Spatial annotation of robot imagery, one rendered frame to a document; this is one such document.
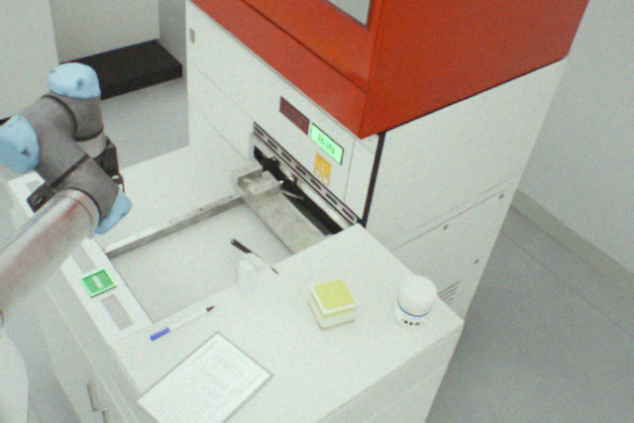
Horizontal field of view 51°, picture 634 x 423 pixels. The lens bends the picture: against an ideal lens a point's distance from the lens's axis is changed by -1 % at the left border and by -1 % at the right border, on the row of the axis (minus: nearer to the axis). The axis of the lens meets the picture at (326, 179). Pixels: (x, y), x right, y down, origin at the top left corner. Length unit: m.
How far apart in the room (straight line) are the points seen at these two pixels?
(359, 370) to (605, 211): 1.90
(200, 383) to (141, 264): 0.47
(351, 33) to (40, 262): 0.72
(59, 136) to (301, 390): 0.62
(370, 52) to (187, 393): 0.71
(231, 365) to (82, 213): 0.45
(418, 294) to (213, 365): 0.41
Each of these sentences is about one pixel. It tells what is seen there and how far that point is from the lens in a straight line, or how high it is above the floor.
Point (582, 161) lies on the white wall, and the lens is 2.99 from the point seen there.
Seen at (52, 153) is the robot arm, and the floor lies 1.40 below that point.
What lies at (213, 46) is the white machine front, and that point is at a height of 1.10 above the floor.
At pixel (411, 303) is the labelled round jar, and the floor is 1.05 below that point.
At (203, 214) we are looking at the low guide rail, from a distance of 1.74.
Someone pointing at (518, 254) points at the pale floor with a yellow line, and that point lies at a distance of 3.07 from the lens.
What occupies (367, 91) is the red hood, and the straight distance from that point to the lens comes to 1.32.
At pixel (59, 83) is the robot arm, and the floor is 1.46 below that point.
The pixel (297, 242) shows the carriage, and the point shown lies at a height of 0.88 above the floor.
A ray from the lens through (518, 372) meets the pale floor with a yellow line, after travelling 2.65.
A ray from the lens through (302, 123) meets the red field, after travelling 1.62.
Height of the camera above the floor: 2.05
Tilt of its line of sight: 40 degrees down
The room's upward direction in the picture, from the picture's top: 9 degrees clockwise
